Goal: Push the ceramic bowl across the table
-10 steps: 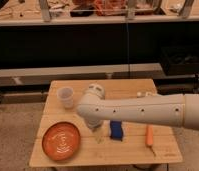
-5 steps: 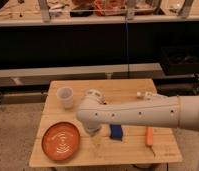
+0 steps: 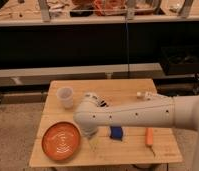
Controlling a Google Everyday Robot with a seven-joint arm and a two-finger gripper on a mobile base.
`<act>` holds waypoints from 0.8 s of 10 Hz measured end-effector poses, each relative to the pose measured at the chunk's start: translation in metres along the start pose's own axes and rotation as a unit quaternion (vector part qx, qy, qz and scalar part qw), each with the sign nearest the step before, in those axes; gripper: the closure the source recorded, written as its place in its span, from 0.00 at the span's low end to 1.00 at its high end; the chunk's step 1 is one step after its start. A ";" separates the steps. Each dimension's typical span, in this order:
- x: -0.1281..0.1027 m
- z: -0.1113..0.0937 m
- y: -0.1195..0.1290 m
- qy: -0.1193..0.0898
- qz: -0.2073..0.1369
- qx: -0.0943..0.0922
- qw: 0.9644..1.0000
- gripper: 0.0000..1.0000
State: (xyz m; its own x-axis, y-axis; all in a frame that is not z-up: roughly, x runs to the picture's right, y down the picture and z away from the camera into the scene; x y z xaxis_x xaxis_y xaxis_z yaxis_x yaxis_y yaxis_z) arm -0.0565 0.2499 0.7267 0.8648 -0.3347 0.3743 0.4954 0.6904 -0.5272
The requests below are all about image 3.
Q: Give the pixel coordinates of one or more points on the orange handled tool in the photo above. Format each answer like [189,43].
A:
[149,139]

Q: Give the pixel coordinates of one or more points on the black white striped block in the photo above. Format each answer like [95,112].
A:
[103,104]

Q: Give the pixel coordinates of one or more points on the blue sponge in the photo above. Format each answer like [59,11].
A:
[116,133]

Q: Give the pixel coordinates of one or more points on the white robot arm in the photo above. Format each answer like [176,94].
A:
[162,111]

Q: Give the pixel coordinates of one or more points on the black bin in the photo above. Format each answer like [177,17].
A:
[180,60]

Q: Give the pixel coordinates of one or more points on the translucent plastic cup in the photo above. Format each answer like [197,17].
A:
[65,96]

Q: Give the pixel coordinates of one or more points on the orange ceramic bowl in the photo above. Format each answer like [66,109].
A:
[61,141]

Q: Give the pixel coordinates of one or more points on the small white bottle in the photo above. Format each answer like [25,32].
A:
[144,95]

